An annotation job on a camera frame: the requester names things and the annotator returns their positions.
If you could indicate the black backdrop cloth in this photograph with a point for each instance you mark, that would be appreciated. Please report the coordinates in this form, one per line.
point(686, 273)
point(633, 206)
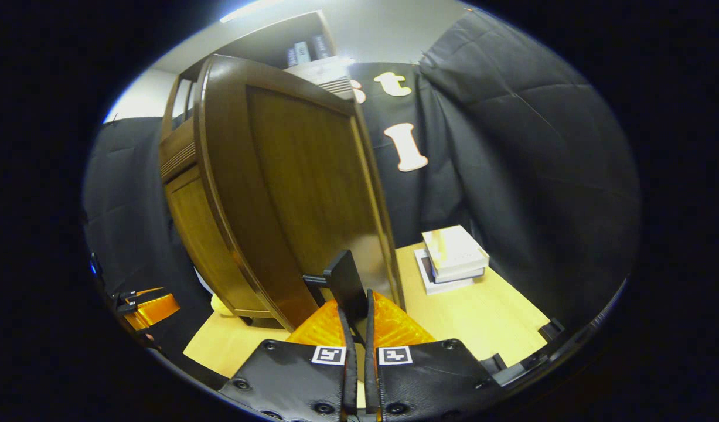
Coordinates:
point(511, 146)

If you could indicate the dark blue book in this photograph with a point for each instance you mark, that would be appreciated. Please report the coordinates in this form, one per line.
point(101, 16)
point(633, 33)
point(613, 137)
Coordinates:
point(291, 57)

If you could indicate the thick white box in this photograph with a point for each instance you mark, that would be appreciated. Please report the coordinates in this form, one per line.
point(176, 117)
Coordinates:
point(456, 249)

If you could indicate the white book dark edge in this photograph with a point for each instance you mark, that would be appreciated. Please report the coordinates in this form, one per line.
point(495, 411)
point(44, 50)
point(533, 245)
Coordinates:
point(459, 275)

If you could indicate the wooden double-door shoe cabinet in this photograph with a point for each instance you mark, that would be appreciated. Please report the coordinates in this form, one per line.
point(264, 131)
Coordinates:
point(265, 41)

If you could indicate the black table clamp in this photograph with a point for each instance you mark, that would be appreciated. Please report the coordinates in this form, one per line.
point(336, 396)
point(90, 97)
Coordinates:
point(494, 363)
point(550, 329)

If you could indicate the cream round object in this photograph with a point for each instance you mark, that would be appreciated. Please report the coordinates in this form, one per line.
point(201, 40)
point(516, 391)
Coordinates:
point(220, 306)

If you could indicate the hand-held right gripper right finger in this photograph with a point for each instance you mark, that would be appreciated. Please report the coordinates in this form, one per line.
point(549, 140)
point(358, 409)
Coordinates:
point(370, 375)

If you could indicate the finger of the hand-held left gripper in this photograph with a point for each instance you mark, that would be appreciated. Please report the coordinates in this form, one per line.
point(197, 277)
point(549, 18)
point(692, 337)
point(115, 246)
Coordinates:
point(154, 309)

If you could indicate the wooden cabinet door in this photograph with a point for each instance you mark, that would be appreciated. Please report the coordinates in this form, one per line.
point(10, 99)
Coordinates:
point(300, 193)
point(201, 234)

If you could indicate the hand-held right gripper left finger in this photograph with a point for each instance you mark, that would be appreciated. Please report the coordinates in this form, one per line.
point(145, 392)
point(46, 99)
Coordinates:
point(350, 375)

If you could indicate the flat white box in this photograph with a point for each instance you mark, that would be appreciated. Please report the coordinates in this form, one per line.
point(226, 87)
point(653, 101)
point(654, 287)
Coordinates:
point(432, 284)

